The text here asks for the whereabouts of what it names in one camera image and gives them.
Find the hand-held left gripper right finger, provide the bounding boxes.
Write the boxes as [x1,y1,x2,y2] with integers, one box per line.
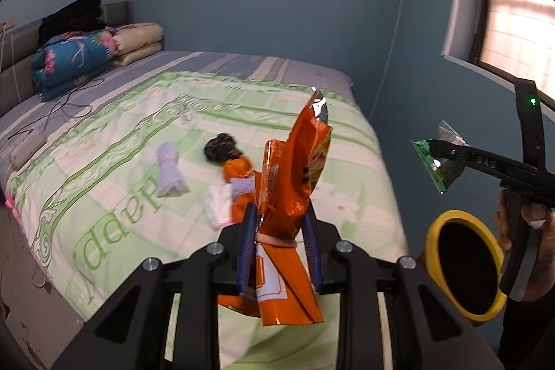
[301,213,506,370]

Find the yellow round trash bin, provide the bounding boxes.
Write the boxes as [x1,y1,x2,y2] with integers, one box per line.
[424,209,508,324]

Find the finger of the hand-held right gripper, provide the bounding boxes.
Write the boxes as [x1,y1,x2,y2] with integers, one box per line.
[426,139,468,165]

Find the grey padded headboard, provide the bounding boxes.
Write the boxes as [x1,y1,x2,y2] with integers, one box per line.
[0,1,133,117]

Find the short lavender foam net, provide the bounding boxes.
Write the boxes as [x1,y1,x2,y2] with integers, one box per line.
[156,142,190,199]

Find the green silver snack wrapper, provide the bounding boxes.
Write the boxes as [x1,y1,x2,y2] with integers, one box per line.
[410,119,471,195]

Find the white power strip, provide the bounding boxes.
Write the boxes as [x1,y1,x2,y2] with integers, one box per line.
[9,131,48,170]

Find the black cable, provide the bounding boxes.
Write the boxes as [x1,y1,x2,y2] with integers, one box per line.
[9,77,105,141]

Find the blue floral folded quilt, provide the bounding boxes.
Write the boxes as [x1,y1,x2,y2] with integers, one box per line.
[31,29,118,102]

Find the white and pink cloths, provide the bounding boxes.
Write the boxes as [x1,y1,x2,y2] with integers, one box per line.
[203,183,235,231]

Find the orange plastic bag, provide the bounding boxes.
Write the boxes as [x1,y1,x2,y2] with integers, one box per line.
[221,157,255,185]

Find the green floral printed blanket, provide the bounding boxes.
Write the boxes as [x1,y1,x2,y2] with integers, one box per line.
[4,71,410,370]

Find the window with frosted panes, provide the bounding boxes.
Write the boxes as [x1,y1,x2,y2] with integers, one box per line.
[442,0,555,115]

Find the long lavender foam net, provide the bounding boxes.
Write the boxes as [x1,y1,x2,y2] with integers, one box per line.
[229,177,257,223]

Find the black plastic bag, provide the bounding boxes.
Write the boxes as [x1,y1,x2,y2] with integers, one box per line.
[205,132,242,163]

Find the person's right hand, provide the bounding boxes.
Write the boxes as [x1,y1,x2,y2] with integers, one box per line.
[493,190,555,301]

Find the person's right forearm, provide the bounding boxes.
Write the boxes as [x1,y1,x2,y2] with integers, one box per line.
[498,296,555,370]

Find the beige folded quilt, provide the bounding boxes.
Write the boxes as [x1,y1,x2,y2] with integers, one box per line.
[112,22,164,67]

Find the orange snack bag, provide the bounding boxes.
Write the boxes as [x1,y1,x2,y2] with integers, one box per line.
[217,86,333,327]

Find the bed with striped sheet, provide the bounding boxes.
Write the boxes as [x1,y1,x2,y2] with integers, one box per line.
[0,50,356,197]

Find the black clothes pile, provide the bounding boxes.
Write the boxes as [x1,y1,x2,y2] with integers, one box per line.
[38,0,107,45]

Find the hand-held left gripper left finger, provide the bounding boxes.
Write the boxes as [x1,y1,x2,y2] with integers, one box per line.
[51,203,261,370]

